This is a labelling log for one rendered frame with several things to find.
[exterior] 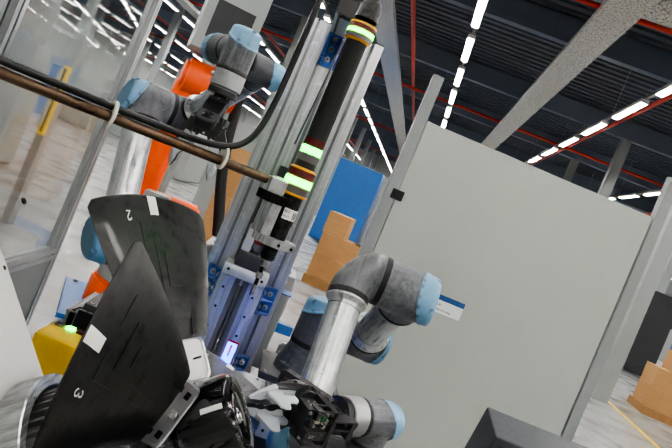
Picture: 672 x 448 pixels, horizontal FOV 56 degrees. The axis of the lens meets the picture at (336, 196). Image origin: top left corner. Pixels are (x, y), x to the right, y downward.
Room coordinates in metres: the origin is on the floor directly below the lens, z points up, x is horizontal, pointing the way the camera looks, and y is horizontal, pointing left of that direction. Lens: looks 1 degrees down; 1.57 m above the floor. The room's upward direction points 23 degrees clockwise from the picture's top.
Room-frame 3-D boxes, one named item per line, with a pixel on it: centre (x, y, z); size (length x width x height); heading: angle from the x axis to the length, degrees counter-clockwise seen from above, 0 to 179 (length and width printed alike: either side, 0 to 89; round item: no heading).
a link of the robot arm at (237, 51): (1.50, 0.34, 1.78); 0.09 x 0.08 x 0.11; 38
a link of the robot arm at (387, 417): (1.26, -0.24, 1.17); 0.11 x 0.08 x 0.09; 130
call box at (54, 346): (1.33, 0.38, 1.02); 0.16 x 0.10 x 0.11; 93
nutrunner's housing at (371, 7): (0.98, 0.06, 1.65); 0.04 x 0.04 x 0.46
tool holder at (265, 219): (0.97, 0.07, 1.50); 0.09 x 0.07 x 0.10; 128
